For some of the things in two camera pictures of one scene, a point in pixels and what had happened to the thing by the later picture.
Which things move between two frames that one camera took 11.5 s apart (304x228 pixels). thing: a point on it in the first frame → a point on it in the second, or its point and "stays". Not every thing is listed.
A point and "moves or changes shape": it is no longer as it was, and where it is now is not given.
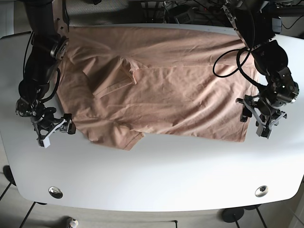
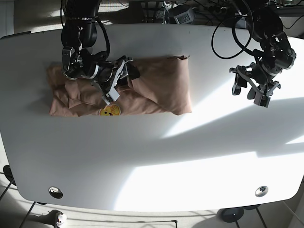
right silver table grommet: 261,191 stays
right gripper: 267,115 → 261,80
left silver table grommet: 55,192 stays
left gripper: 46,125 → 108,85
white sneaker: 73,223 → 62,218
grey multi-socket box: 188,17 stays
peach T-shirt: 116,83 moves or changes shape
